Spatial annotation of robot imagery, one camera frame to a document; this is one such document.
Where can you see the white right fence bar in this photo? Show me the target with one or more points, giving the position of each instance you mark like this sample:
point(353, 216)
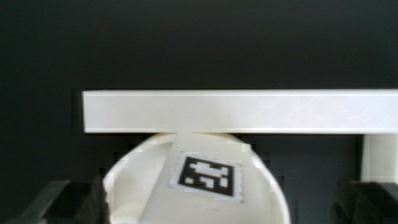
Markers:
point(241, 111)

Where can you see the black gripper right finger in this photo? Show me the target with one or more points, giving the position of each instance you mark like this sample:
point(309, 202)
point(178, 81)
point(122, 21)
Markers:
point(366, 203)

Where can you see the white stool leg block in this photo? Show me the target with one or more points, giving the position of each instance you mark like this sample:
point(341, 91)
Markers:
point(211, 189)

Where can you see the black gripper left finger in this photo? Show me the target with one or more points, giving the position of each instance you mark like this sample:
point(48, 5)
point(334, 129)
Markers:
point(67, 204)

